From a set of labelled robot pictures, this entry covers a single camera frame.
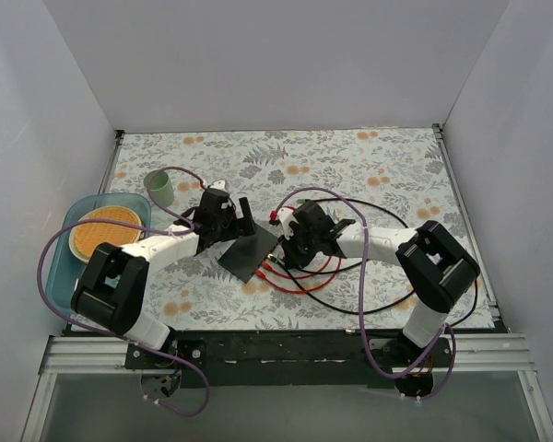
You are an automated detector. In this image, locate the red ethernet cable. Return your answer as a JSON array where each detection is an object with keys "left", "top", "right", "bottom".
[
  {"left": 255, "top": 255, "right": 345, "bottom": 296},
  {"left": 260, "top": 255, "right": 333, "bottom": 282}
]

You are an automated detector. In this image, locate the black network switch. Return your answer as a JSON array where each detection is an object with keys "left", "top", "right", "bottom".
[{"left": 218, "top": 225, "right": 278, "bottom": 284}]

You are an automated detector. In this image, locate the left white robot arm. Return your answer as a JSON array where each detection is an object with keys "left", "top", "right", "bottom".
[{"left": 71, "top": 187, "right": 255, "bottom": 368}]

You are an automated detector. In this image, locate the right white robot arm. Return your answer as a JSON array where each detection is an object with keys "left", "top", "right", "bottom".
[{"left": 270, "top": 201, "right": 480, "bottom": 366}]

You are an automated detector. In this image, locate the floral tablecloth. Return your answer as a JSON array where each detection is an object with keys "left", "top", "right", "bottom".
[{"left": 110, "top": 129, "right": 472, "bottom": 330}]

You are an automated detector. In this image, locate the green plastic cup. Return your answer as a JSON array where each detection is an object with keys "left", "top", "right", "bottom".
[{"left": 143, "top": 170, "right": 174, "bottom": 208}]

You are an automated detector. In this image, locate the orange woven plate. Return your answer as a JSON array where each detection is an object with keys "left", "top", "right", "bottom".
[{"left": 68, "top": 205, "right": 143, "bottom": 264}]

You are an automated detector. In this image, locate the teal plastic tray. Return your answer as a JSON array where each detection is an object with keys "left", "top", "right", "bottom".
[{"left": 45, "top": 192, "right": 151, "bottom": 314}]

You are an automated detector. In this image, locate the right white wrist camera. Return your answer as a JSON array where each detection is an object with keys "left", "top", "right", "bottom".
[{"left": 269, "top": 206, "right": 297, "bottom": 239}]

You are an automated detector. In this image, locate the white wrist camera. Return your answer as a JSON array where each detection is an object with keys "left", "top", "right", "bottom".
[
  {"left": 202, "top": 180, "right": 229, "bottom": 192},
  {"left": 269, "top": 206, "right": 297, "bottom": 239}
]

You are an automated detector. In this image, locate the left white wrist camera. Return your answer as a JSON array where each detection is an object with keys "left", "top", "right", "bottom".
[{"left": 202, "top": 180, "right": 229, "bottom": 192}]

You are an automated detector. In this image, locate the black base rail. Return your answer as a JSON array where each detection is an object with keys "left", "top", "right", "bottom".
[{"left": 124, "top": 330, "right": 453, "bottom": 396}]

